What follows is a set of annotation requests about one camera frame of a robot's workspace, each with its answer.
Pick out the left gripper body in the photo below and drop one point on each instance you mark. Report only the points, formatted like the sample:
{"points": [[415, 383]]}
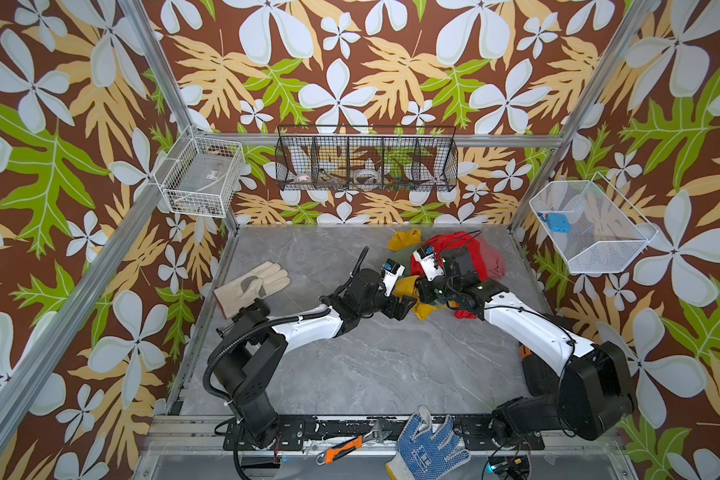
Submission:
{"points": [[388, 305]]}

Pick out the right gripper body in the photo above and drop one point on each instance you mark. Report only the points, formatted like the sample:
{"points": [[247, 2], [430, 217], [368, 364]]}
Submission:
{"points": [[431, 288]]}

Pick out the yellow cloth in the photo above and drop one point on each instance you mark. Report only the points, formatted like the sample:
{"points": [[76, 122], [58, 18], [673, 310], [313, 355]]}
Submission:
{"points": [[403, 245]]}

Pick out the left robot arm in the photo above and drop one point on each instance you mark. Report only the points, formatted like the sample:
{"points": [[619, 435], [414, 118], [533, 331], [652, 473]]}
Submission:
{"points": [[240, 368]]}

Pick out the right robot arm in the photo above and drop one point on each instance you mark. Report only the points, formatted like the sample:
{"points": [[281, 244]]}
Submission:
{"points": [[575, 384]]}

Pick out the blue object in basket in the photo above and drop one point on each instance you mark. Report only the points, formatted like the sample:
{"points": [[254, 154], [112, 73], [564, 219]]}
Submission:
{"points": [[558, 223]]}

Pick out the beige leather work glove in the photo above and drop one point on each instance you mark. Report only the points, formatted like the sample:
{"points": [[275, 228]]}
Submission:
{"points": [[261, 282]]}

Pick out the orange adjustable wrench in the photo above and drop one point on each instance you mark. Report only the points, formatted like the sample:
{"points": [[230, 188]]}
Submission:
{"points": [[377, 434]]}

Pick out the white mesh basket right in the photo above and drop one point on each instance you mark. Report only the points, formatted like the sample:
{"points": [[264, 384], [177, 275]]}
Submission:
{"points": [[608, 231]]}

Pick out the blue dotted work glove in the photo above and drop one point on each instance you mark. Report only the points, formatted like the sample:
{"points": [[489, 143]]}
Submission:
{"points": [[424, 453]]}

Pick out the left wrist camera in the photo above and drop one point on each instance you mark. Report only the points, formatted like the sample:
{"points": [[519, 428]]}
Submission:
{"points": [[391, 272]]}

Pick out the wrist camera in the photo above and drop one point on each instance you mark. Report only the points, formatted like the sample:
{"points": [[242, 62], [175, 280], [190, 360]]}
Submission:
{"points": [[427, 257], [391, 272]]}

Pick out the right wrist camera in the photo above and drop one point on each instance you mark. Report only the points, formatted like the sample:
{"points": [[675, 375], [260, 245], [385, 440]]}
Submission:
{"points": [[427, 257]]}

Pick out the black wire basket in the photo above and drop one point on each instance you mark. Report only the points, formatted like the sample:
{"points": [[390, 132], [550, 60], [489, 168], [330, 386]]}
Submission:
{"points": [[349, 157]]}

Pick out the white wire basket left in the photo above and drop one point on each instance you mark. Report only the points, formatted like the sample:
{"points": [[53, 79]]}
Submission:
{"points": [[199, 175]]}

